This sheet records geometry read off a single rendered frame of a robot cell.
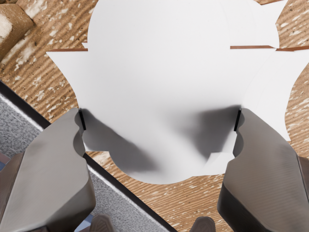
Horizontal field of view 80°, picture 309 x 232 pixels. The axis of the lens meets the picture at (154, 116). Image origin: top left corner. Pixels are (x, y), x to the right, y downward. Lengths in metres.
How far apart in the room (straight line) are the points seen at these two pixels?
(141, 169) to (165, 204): 0.14
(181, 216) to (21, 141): 0.24
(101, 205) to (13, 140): 0.16
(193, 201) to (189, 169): 0.13
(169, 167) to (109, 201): 0.20
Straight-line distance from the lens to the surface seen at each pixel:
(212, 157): 0.17
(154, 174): 0.16
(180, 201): 0.28
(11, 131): 0.29
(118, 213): 0.36
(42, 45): 0.19
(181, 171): 0.16
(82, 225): 0.52
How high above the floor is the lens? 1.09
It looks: 59 degrees down
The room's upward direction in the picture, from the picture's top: 175 degrees counter-clockwise
